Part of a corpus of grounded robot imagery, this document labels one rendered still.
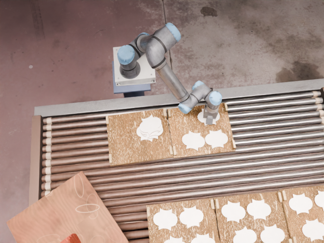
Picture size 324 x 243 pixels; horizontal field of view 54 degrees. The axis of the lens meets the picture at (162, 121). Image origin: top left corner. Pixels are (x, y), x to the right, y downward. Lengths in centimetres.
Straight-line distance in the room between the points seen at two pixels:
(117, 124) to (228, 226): 96
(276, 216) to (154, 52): 122
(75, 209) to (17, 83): 200
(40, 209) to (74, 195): 20
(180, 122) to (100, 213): 78
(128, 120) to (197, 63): 153
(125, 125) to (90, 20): 197
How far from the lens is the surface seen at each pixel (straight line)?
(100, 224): 194
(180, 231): 202
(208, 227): 203
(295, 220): 218
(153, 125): 212
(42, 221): 202
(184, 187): 207
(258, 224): 210
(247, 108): 231
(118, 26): 379
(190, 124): 217
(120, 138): 214
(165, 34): 180
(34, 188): 217
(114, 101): 227
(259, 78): 355
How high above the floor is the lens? 295
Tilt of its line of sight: 68 degrees down
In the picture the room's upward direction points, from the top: 1 degrees clockwise
